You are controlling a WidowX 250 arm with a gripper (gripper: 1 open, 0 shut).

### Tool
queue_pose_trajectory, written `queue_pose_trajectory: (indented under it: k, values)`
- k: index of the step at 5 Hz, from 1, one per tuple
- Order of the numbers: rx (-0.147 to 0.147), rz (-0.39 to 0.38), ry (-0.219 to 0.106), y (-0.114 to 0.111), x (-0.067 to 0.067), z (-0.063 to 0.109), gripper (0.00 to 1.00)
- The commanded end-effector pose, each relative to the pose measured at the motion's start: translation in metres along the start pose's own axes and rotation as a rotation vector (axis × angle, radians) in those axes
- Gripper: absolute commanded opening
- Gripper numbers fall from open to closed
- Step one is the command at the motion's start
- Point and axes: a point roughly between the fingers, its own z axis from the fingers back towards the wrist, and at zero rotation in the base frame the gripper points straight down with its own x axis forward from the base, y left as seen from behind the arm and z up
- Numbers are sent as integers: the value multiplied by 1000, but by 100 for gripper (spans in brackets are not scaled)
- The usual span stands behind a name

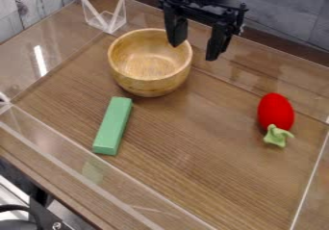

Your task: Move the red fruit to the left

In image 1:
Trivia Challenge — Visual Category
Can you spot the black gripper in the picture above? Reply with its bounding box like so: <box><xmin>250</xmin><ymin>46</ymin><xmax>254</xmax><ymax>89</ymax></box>
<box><xmin>163</xmin><ymin>0</ymin><xmax>247</xmax><ymax>62</ymax></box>

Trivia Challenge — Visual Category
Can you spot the red plush strawberry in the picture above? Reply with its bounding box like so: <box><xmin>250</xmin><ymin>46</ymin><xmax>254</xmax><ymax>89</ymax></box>
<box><xmin>257</xmin><ymin>92</ymin><xmax>294</xmax><ymax>148</ymax></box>

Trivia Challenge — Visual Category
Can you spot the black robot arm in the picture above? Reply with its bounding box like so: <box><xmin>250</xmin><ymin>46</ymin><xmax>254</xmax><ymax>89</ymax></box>
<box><xmin>159</xmin><ymin>0</ymin><xmax>247</xmax><ymax>61</ymax></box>

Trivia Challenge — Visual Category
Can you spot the wooden bowl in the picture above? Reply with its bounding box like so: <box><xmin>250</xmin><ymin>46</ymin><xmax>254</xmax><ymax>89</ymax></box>
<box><xmin>107</xmin><ymin>28</ymin><xmax>192</xmax><ymax>97</ymax></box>

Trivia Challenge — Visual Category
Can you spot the green rectangular block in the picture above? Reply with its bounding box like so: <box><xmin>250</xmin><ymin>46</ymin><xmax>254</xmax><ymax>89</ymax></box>
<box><xmin>92</xmin><ymin>97</ymin><xmax>132</xmax><ymax>156</ymax></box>

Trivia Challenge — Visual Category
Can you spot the black equipment lower left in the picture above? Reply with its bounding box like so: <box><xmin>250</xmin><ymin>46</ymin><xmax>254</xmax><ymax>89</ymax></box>
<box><xmin>0</xmin><ymin>198</ymin><xmax>75</xmax><ymax>230</ymax></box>

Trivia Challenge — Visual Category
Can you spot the clear acrylic tray wall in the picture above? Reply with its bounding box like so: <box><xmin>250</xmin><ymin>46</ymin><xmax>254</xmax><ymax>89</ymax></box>
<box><xmin>0</xmin><ymin>0</ymin><xmax>329</xmax><ymax>230</ymax></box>

